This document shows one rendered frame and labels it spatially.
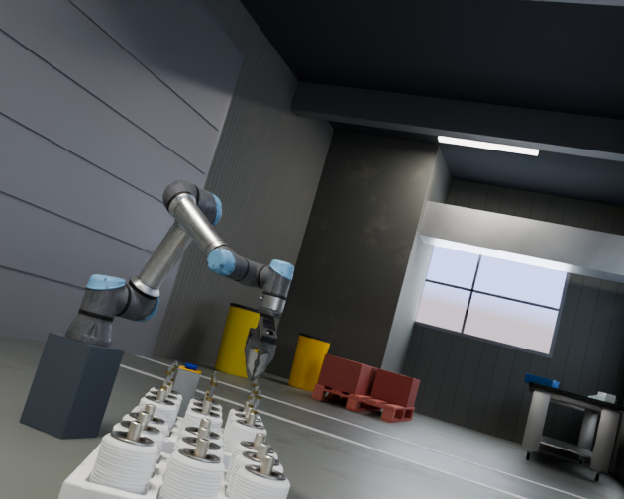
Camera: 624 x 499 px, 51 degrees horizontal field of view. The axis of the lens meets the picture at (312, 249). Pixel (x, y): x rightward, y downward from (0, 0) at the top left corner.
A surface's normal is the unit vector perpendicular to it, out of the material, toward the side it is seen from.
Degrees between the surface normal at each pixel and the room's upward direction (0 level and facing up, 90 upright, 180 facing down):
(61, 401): 90
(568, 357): 90
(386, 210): 90
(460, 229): 90
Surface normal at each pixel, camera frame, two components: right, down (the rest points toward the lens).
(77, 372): -0.32, -0.22
